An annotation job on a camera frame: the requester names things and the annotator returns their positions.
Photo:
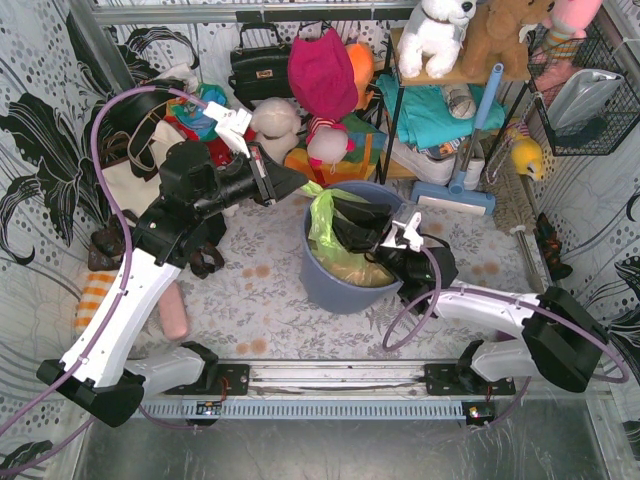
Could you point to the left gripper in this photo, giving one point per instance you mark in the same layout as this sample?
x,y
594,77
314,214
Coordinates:
x,y
265,176

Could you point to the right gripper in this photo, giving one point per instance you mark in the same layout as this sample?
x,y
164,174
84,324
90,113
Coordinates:
x,y
404,261

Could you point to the green trash bag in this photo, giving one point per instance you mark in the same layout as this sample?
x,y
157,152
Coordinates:
x,y
353,268

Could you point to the blue trash bin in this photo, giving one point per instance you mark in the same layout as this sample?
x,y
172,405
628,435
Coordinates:
x,y
329,292

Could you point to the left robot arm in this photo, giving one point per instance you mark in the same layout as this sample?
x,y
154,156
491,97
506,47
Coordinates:
x,y
96,373

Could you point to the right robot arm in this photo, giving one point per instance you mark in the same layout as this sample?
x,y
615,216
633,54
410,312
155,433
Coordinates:
x,y
549,335

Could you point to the rainbow striped bag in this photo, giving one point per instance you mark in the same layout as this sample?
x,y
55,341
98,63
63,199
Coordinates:
x,y
356,165

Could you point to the colorful printed bag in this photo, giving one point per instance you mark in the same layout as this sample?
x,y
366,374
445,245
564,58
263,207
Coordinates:
x,y
191,117

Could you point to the magenta cloth bag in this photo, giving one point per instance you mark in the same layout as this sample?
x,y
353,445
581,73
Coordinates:
x,y
321,77

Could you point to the cream canvas tote bag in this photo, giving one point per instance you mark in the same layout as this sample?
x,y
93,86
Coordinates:
x,y
136,194

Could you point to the cream plush bear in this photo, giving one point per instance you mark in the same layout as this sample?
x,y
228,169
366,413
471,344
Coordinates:
x,y
276,126

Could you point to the pink white plush doll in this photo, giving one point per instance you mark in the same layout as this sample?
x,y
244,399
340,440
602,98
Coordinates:
x,y
328,142

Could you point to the black metal shelf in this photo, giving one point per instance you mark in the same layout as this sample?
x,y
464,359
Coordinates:
x,y
395,125

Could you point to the red cloth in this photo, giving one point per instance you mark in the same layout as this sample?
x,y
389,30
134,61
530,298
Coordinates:
x,y
220,153

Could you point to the black leather handbag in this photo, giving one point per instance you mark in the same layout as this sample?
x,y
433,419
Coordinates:
x,y
260,73

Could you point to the teal folded cloth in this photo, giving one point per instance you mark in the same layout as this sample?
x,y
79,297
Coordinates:
x,y
424,119

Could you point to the orange plush toy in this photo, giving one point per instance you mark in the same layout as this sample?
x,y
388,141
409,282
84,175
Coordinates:
x,y
362,61

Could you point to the pink pouch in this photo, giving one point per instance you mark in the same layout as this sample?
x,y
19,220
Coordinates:
x,y
173,314

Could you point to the black round hat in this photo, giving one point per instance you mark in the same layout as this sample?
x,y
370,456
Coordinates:
x,y
127,114

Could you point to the yellow plush toy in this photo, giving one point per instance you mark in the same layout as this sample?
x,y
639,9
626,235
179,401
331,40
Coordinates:
x,y
525,153

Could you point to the brown patterned handbag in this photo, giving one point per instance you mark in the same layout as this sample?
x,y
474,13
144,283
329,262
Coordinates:
x,y
107,249

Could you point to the white plush dog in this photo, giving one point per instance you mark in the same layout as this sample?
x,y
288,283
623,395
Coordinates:
x,y
433,36

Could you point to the orange checkered cloth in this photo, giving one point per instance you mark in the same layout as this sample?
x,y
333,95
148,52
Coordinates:
x,y
96,287

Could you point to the brown teddy bear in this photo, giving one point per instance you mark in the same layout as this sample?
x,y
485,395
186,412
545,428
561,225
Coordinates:
x,y
497,32

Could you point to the silver foil pouch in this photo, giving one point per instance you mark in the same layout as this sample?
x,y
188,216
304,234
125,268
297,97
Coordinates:
x,y
582,96

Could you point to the pink plush toy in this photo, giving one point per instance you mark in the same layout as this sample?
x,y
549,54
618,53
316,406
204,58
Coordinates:
x,y
567,22

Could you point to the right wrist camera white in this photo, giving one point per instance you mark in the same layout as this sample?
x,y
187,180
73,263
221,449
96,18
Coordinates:
x,y
403,233

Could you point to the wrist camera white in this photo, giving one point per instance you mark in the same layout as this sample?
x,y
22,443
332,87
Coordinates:
x,y
403,233
231,125

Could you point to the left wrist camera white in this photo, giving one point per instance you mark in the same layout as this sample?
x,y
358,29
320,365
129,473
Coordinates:
x,y
231,125

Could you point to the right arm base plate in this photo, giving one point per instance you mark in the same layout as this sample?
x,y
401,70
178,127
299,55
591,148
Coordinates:
x,y
449,379

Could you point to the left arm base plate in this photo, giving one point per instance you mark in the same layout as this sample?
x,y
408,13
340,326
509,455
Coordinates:
x,y
235,380

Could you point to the black wire basket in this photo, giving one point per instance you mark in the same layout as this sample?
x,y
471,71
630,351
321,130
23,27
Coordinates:
x,y
551,69

